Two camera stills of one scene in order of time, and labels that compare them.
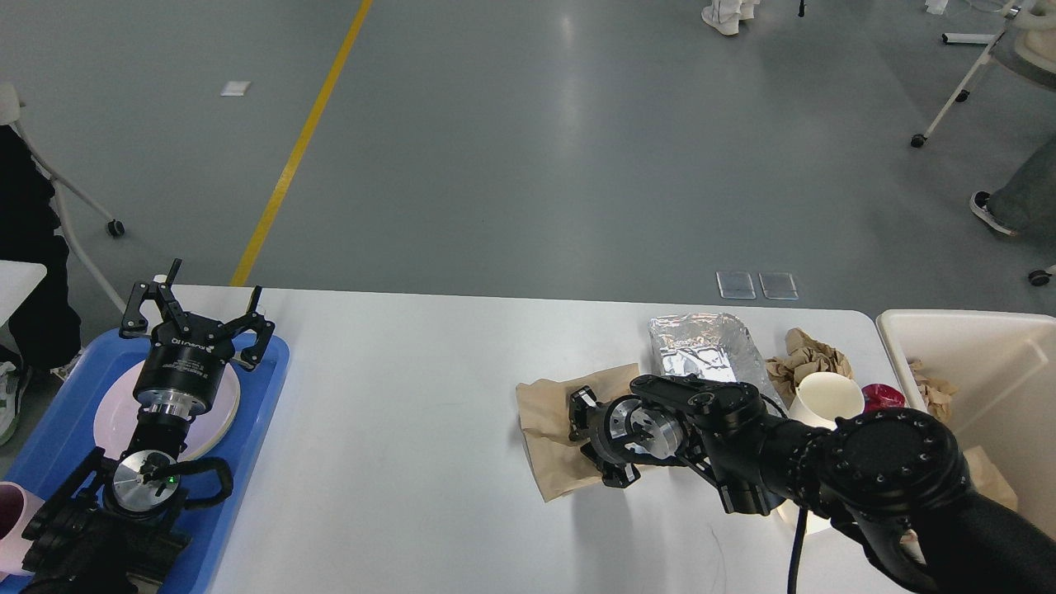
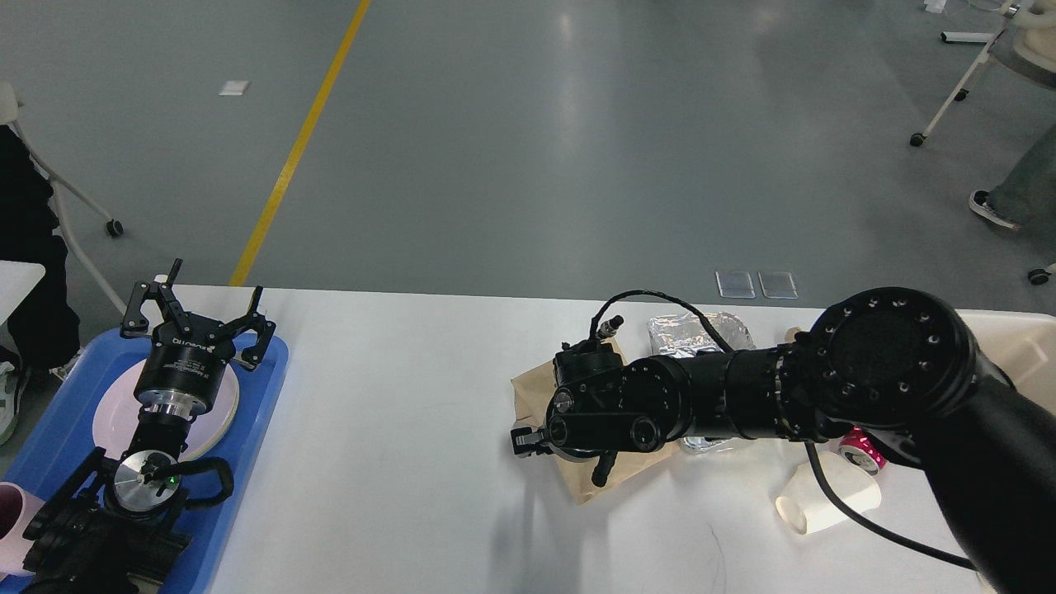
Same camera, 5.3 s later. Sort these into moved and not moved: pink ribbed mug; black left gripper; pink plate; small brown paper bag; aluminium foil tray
Moved: small brown paper bag
Not moved: black left gripper; pink plate; aluminium foil tray; pink ribbed mug
